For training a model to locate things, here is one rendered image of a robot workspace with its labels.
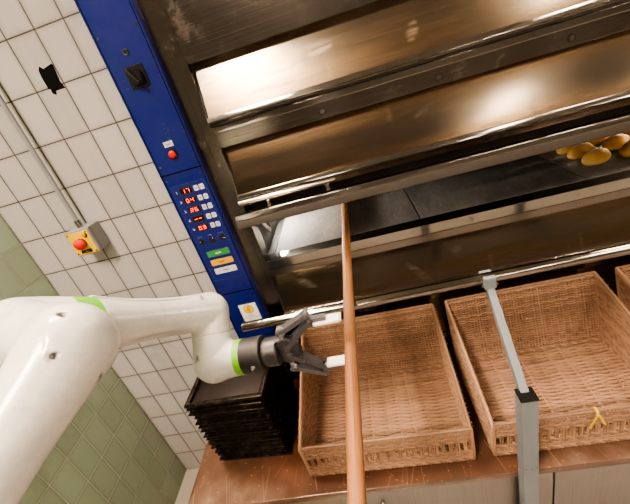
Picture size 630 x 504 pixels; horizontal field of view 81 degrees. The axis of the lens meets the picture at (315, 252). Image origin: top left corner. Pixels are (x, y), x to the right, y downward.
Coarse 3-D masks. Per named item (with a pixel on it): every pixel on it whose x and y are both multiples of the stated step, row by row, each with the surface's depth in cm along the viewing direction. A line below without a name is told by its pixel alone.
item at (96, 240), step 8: (88, 224) 134; (96, 224) 135; (72, 232) 132; (80, 232) 131; (88, 232) 131; (96, 232) 135; (104, 232) 139; (72, 240) 133; (88, 240) 133; (96, 240) 134; (104, 240) 138; (88, 248) 134; (96, 248) 134; (80, 256) 136
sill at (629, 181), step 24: (552, 192) 127; (576, 192) 125; (600, 192) 124; (432, 216) 137; (456, 216) 131; (480, 216) 130; (336, 240) 141; (360, 240) 136; (384, 240) 136; (288, 264) 143
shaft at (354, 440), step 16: (352, 288) 107; (352, 304) 100; (352, 320) 94; (352, 336) 88; (352, 352) 83; (352, 368) 79; (352, 384) 75; (352, 400) 72; (352, 416) 69; (352, 432) 66; (352, 448) 63; (352, 464) 61; (352, 480) 59; (352, 496) 57
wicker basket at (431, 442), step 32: (384, 320) 149; (416, 320) 146; (320, 352) 155; (384, 352) 152; (416, 352) 150; (448, 352) 128; (320, 384) 159; (384, 384) 150; (416, 384) 146; (448, 384) 141; (320, 416) 145; (384, 416) 137; (416, 416) 134; (448, 416) 130; (320, 448) 118; (384, 448) 116; (448, 448) 120
